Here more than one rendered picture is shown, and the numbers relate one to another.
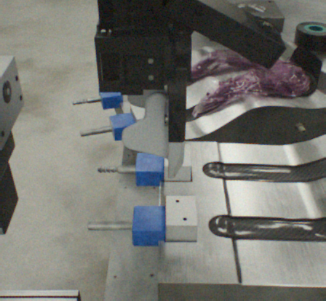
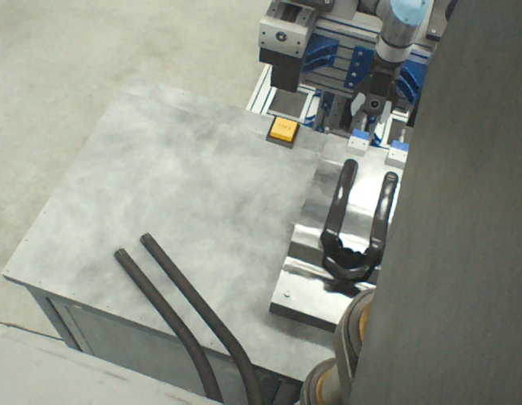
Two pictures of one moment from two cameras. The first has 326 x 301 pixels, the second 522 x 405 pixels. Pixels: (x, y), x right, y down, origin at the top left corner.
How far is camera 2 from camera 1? 1.28 m
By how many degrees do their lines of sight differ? 65
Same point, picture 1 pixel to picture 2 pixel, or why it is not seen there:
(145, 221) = (358, 133)
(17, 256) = not seen: hidden behind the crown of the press
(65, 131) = not seen: outside the picture
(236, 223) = (352, 172)
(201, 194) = (373, 164)
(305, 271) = (319, 184)
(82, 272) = not seen: hidden behind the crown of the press
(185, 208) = (358, 145)
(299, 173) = (382, 218)
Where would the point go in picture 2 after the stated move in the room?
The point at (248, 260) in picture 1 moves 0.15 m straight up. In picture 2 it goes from (330, 165) to (341, 128)
